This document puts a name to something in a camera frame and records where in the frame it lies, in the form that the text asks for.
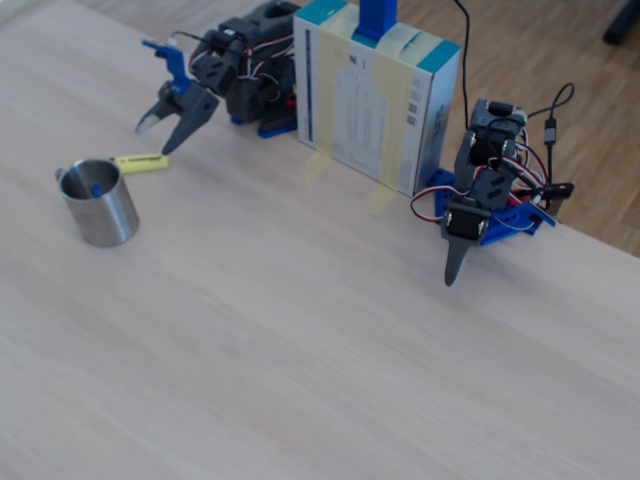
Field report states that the dark grey camera-carrying robot arm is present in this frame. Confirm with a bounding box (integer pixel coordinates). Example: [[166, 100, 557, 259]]
[[189, 0, 300, 132]]

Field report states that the blue base plate under camera arm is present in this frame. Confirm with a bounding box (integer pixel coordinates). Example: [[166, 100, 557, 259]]
[[228, 115, 300, 139]]

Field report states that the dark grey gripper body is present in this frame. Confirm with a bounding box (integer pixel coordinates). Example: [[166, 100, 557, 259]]
[[157, 79, 221, 115]]

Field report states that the silver metal cup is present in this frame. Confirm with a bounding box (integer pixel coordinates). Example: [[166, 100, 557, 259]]
[[53, 158, 140, 248]]

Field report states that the thin black camera cable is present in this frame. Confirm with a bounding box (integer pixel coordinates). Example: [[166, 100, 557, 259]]
[[172, 30, 211, 46]]

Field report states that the idle gripper grey finger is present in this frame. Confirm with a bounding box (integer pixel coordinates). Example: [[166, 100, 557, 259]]
[[443, 238, 475, 288]]

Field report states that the long black hanging cable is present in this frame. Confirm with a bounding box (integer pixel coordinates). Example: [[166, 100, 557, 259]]
[[452, 0, 473, 132]]

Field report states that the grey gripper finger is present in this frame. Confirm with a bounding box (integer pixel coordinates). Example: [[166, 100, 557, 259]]
[[159, 105, 215, 156], [134, 98, 175, 136]]

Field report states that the black usb adapter cable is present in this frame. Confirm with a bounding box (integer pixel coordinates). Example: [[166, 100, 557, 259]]
[[527, 82, 576, 189]]

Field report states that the red white black servo wire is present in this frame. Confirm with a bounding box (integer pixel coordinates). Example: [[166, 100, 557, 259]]
[[410, 185, 469, 224]]

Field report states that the blue camera stand post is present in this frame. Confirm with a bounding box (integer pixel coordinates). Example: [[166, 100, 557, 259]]
[[352, 0, 400, 49]]

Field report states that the black furniture foot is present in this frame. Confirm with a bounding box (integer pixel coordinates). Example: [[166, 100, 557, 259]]
[[602, 0, 640, 47]]

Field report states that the white and teal cardboard box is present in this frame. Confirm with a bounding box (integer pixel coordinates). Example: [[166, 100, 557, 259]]
[[292, 0, 462, 199]]

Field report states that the idle arm gripper body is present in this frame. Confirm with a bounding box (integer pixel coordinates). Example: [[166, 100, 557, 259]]
[[439, 197, 494, 247]]

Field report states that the black cable plug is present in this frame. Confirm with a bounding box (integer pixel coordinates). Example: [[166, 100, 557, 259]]
[[537, 182, 576, 200]]

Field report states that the yellow highlighter with black cap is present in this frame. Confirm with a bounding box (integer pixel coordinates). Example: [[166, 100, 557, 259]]
[[108, 152, 170, 176]]

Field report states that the beige masking tape strip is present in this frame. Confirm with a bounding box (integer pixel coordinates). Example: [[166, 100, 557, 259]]
[[298, 3, 361, 190], [366, 22, 424, 218]]

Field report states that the blue camera mount bracket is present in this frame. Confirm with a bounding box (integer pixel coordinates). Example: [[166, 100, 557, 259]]
[[141, 39, 191, 96]]

